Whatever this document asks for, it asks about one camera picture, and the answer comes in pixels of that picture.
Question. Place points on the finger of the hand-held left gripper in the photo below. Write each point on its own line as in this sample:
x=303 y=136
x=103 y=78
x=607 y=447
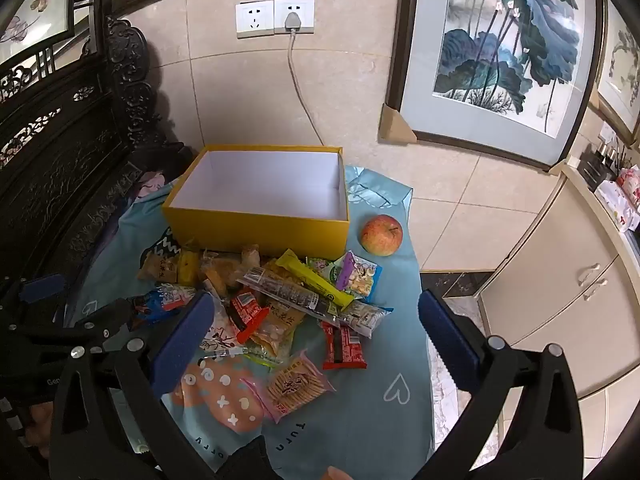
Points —
x=42 y=287
x=100 y=317

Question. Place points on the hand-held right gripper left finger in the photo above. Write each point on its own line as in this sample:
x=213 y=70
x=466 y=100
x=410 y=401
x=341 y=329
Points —
x=182 y=342

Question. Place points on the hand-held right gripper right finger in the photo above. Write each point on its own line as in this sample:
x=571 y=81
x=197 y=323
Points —
x=447 y=340

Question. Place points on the white long snack packet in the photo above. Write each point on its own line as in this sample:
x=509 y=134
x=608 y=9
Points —
x=365 y=317

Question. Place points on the yellow cracker packet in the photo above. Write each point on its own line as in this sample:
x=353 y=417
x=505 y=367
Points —
x=277 y=332

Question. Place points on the yellow cardboard box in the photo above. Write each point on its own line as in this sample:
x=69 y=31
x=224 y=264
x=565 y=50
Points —
x=260 y=225

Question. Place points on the yellow-green long snack packet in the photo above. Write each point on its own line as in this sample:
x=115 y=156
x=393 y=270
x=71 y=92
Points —
x=312 y=280

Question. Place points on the person's right hand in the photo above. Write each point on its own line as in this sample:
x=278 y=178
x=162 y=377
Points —
x=339 y=474

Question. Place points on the white packet with drawing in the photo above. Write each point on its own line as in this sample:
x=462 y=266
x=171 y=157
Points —
x=220 y=335

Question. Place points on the blue red snack packet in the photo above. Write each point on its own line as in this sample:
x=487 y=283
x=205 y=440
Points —
x=160 y=302

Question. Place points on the yellow cake packet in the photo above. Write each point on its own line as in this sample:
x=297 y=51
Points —
x=189 y=267

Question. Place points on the brown bread packet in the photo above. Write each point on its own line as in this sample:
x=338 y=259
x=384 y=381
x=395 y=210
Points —
x=157 y=266

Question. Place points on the teal printed tablecloth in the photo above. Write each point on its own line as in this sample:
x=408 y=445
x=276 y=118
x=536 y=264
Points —
x=375 y=410

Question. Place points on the purple green snack packet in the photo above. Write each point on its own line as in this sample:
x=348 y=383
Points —
x=360 y=277

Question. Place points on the small orange bread packet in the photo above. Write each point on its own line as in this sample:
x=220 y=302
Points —
x=250 y=255

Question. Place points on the clear packet with dark stick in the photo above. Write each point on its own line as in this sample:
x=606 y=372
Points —
x=285 y=290

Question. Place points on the snack packets inside box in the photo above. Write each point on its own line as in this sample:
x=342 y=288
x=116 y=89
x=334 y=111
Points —
x=292 y=385

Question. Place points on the carved dark wooden furniture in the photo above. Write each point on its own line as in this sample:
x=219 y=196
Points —
x=60 y=170

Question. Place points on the red apple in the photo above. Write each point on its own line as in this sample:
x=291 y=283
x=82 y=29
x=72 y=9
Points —
x=381 y=235

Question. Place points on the pink cloth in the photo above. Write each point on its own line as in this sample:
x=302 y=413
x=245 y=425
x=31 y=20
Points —
x=152 y=185

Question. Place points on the light blue satin cloth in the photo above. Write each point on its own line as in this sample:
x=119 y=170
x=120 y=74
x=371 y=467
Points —
x=375 y=185

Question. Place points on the cardboard corner protector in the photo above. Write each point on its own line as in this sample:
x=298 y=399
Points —
x=395 y=125

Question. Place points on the red white packet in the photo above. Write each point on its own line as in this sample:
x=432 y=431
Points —
x=625 y=200

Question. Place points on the black container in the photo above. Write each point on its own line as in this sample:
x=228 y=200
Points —
x=597 y=165

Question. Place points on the framed bird painting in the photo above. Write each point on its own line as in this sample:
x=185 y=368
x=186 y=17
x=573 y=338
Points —
x=35 y=5

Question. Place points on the framed lotus painting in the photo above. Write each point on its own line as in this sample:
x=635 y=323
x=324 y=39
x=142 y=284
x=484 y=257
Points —
x=500 y=45

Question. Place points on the framed branch painting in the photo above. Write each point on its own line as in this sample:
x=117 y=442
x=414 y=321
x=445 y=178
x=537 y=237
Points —
x=620 y=70

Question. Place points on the white wall socket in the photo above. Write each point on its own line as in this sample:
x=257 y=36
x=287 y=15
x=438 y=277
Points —
x=302 y=7
x=255 y=19

